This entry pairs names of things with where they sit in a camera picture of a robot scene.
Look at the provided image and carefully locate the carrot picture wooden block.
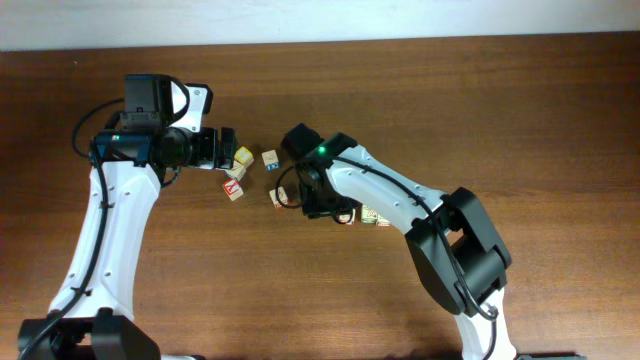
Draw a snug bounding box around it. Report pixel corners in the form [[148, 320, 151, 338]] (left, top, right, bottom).
[[225, 161, 247, 182]]

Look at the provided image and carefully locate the number four wooden block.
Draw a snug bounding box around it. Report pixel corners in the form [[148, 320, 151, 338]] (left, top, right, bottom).
[[337, 209, 356, 225]]

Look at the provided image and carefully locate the red edged wooden block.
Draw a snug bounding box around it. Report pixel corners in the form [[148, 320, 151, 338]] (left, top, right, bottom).
[[376, 214, 391, 227]]

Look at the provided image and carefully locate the green edged wooden block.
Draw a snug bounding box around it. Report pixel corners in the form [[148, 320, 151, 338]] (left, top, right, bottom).
[[361, 205, 378, 224]]

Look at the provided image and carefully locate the blue edged wooden block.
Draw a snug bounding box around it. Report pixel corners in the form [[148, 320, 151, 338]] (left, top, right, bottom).
[[262, 149, 280, 172]]

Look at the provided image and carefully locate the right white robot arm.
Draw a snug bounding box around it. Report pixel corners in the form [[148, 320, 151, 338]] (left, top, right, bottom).
[[281, 123, 517, 359]]

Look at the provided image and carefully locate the red letter wooden block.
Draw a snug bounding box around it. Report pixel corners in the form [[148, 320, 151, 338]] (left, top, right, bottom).
[[222, 179, 244, 201]]

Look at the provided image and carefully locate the yellow top wooden block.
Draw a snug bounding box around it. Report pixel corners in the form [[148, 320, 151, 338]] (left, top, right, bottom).
[[234, 146, 254, 167]]

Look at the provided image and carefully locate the leaf picture wooden block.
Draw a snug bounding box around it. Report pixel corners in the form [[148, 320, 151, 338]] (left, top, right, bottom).
[[269, 186, 288, 208]]

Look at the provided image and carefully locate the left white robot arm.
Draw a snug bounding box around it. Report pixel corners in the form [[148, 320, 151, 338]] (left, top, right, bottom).
[[18, 74, 237, 359]]

